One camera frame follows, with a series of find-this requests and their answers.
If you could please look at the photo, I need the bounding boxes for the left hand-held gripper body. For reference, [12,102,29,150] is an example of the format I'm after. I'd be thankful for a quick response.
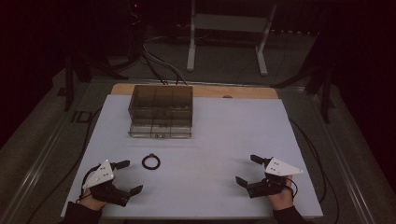
[81,159,132,208]

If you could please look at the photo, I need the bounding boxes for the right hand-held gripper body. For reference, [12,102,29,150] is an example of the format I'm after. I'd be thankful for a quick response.
[247,156,304,200]

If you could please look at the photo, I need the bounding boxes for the black hair tie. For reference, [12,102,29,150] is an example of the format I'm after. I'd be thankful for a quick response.
[141,153,162,171]

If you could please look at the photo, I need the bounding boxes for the person's left hand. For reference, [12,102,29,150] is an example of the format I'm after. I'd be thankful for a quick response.
[78,189,107,212]

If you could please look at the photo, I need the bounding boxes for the person's right hand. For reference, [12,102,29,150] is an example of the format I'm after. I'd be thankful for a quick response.
[267,175,295,211]

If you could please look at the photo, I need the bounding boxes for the white table mat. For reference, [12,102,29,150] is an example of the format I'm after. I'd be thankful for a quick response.
[60,94,324,219]

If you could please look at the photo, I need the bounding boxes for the clear plastic drawer organizer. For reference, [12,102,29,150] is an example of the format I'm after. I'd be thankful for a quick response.
[127,84,194,140]

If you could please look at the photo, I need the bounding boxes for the wooden table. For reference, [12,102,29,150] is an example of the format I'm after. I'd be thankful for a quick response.
[110,82,279,100]

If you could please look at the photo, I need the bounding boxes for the black tripod stand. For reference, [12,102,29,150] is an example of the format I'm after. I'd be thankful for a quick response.
[270,59,337,125]
[63,50,130,112]

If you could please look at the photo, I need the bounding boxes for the white metal stand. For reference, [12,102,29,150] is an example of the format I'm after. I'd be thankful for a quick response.
[186,0,278,77]

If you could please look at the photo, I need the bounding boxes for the dark device with red light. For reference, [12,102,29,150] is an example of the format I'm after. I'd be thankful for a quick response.
[124,0,148,63]

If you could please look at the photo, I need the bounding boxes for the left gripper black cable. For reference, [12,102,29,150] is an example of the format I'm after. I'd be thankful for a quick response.
[76,163,101,202]

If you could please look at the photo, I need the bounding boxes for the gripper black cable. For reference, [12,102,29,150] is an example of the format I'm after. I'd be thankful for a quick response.
[284,176,299,200]
[76,163,101,202]

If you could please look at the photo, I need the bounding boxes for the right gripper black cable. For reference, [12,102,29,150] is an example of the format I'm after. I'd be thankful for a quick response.
[284,176,299,200]

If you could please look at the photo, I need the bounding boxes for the black floor cable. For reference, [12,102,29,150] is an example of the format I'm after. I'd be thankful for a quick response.
[289,119,341,224]
[26,106,104,224]

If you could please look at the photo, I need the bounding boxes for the bundle of background cables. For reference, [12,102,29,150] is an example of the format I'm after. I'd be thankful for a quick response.
[140,40,189,86]

